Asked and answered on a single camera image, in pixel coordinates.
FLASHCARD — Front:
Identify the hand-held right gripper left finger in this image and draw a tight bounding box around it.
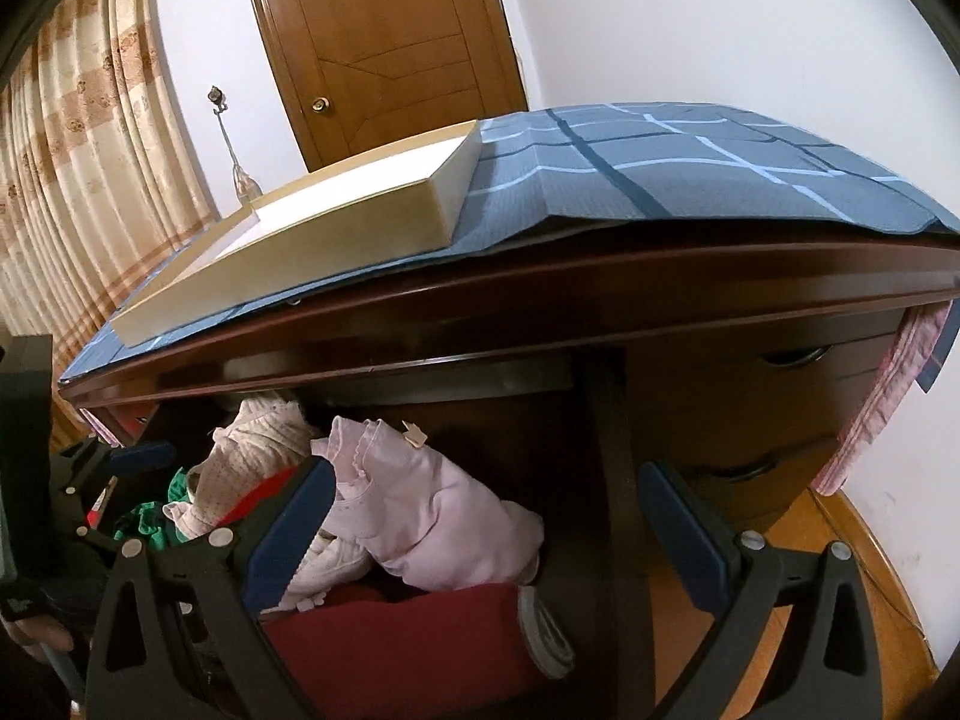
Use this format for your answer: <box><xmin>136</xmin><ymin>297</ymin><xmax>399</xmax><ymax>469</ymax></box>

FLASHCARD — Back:
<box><xmin>86</xmin><ymin>456</ymin><xmax>337</xmax><ymax>720</ymax></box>

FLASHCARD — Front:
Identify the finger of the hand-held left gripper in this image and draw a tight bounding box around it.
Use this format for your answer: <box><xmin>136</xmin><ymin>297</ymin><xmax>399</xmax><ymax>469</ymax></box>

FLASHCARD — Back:
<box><xmin>56</xmin><ymin>439</ymin><xmax>178</xmax><ymax>497</ymax></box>

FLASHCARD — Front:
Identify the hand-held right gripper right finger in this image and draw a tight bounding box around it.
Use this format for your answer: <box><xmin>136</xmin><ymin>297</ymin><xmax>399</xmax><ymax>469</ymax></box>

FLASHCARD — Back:
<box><xmin>637</xmin><ymin>461</ymin><xmax>887</xmax><ymax>720</ymax></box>

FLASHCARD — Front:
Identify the bright red underwear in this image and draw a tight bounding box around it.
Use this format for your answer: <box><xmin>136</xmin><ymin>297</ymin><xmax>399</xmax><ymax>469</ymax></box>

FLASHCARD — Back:
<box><xmin>217</xmin><ymin>465</ymin><xmax>305</xmax><ymax>530</ymax></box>

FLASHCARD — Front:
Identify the green and black underwear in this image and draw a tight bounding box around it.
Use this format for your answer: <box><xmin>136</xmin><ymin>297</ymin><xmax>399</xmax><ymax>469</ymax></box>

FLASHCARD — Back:
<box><xmin>112</xmin><ymin>465</ymin><xmax>197</xmax><ymax>553</ymax></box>

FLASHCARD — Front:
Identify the cream underwear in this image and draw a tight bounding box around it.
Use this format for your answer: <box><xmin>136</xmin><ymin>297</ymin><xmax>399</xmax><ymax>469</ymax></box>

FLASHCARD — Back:
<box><xmin>163</xmin><ymin>397</ymin><xmax>325</xmax><ymax>542</ymax></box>

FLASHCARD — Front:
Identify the desk drawer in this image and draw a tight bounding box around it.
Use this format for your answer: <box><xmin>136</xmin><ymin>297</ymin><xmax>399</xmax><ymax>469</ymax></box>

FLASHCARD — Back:
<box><xmin>75</xmin><ymin>360</ymin><xmax>657</xmax><ymax>720</ymax></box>
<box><xmin>675</xmin><ymin>435</ymin><xmax>850</xmax><ymax>542</ymax></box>
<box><xmin>636</xmin><ymin>330</ymin><xmax>912</xmax><ymax>466</ymax></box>

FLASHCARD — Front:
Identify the light pink underwear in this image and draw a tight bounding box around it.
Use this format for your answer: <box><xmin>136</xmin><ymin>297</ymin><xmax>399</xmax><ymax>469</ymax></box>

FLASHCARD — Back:
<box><xmin>311</xmin><ymin>420</ymin><xmax>547</xmax><ymax>595</ymax></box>

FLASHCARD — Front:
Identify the dark red underwear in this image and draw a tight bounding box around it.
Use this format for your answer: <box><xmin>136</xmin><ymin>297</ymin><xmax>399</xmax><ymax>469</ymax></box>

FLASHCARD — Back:
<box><xmin>259</xmin><ymin>583</ymin><xmax>542</xmax><ymax>720</ymax></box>

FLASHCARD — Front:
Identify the shallow wooden tray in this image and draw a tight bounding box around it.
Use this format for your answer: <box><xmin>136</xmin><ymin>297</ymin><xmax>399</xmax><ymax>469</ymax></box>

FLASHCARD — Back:
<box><xmin>109</xmin><ymin>120</ymin><xmax>485</xmax><ymax>350</ymax></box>

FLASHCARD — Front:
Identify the closed desk drawer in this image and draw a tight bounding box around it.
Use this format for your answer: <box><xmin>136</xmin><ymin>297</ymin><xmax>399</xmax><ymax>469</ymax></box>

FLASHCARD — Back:
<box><xmin>675</xmin><ymin>435</ymin><xmax>850</xmax><ymax>542</ymax></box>
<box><xmin>636</xmin><ymin>330</ymin><xmax>912</xmax><ymax>466</ymax></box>

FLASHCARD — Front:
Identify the person's left hand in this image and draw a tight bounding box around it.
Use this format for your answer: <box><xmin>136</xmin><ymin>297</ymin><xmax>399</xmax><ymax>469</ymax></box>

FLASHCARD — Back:
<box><xmin>0</xmin><ymin>610</ymin><xmax>76</xmax><ymax>657</ymax></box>

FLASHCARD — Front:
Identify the slim clear glass bottle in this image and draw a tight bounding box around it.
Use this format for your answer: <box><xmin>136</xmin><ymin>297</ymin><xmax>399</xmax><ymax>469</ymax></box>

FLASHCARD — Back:
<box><xmin>208</xmin><ymin>82</ymin><xmax>260</xmax><ymax>208</ymax></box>

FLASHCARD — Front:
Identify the dark wooden desk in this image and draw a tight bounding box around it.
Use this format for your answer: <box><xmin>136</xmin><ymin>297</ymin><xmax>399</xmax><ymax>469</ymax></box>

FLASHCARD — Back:
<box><xmin>56</xmin><ymin>229</ymin><xmax>960</xmax><ymax>545</ymax></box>

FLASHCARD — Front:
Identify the patterned beige curtain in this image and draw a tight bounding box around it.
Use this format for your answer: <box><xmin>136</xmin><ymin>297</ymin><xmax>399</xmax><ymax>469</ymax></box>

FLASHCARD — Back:
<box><xmin>0</xmin><ymin>0</ymin><xmax>220</xmax><ymax>421</ymax></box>

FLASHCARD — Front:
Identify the blue checked cloth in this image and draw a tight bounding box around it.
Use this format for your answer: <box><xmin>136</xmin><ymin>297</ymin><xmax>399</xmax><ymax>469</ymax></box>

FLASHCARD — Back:
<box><xmin>56</xmin><ymin>100</ymin><xmax>960</xmax><ymax>391</ymax></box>

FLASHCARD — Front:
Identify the brown wooden door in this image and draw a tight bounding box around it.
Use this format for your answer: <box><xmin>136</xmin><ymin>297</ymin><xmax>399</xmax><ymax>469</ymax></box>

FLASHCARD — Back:
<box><xmin>238</xmin><ymin>0</ymin><xmax>530</xmax><ymax>173</ymax></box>

